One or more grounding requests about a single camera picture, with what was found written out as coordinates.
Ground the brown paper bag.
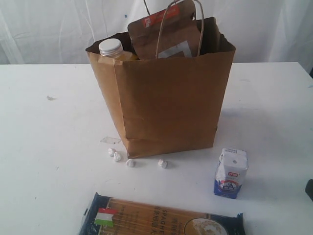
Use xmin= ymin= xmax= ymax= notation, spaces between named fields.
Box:
xmin=86 ymin=16 xmax=236 ymax=158

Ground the small white candy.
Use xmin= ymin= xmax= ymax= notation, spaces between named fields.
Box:
xmin=158 ymin=159 xmax=168 ymax=169
xmin=113 ymin=152 xmax=122 ymax=162
xmin=108 ymin=148 xmax=116 ymax=157
xmin=126 ymin=159 xmax=135 ymax=168

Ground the brown snack pouch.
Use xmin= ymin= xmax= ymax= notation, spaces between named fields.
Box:
xmin=128 ymin=0 xmax=201 ymax=60

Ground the yellow millet bottle white cap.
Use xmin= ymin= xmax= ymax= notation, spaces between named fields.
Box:
xmin=98 ymin=38 xmax=138 ymax=61

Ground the small white blue milk carton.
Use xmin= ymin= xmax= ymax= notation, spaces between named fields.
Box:
xmin=214 ymin=148 xmax=248 ymax=199

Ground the spaghetti packet dark blue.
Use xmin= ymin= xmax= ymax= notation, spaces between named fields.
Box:
xmin=79 ymin=193 xmax=246 ymax=235

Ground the clear tape piece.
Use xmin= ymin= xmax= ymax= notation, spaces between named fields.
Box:
xmin=100 ymin=136 xmax=121 ymax=144

